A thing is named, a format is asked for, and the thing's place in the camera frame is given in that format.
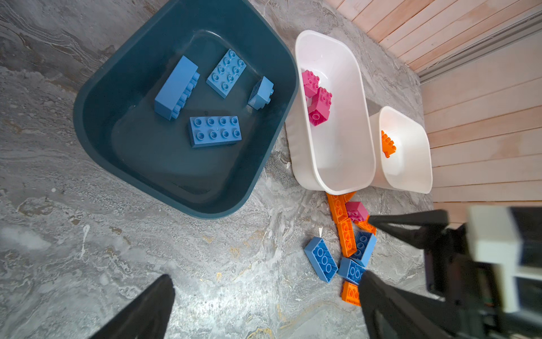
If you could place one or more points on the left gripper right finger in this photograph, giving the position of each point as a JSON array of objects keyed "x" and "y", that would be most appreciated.
[{"x": 389, "y": 315}]

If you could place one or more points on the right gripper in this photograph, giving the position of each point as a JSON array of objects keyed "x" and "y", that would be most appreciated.
[{"x": 449, "y": 269}]

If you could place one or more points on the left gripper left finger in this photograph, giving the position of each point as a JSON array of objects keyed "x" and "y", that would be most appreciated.
[{"x": 147, "y": 316}]

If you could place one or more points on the orange lego bottom plate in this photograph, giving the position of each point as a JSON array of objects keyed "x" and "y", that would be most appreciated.
[{"x": 350, "y": 294}]

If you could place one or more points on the orange lego plate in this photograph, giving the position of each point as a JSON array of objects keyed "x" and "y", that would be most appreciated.
[
  {"x": 350, "y": 294},
  {"x": 366, "y": 226}
]

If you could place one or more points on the light blue lego brick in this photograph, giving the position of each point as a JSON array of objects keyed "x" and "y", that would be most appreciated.
[{"x": 365, "y": 243}]

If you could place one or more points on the long orange technic lego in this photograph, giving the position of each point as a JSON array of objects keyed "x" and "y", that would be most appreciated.
[{"x": 388, "y": 145}]

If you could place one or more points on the pink square lego brick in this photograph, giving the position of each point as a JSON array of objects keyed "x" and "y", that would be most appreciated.
[{"x": 310, "y": 83}]

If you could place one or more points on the blue lego double brick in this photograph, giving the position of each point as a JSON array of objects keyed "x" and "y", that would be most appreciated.
[{"x": 212, "y": 131}]

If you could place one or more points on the small blue lego brick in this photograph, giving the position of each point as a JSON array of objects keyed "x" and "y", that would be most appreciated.
[{"x": 261, "y": 93}]

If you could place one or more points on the long light blue lego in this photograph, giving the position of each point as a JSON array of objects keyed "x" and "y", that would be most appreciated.
[{"x": 177, "y": 89}]

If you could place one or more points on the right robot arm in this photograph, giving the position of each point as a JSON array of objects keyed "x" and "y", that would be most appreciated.
[{"x": 483, "y": 278}]

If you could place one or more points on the right white plastic bin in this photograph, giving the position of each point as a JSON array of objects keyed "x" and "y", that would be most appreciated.
[{"x": 410, "y": 168}]

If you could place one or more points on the white plastic bin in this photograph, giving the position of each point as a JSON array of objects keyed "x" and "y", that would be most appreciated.
[
  {"x": 410, "y": 168},
  {"x": 337, "y": 156}
]

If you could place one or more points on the middle white plastic bin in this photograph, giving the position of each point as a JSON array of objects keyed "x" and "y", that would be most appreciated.
[{"x": 337, "y": 156}]

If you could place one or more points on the dark teal plastic bin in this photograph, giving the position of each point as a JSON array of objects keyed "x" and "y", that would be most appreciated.
[{"x": 117, "y": 126}]

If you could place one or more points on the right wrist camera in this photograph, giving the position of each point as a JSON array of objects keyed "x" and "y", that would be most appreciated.
[{"x": 497, "y": 235}]

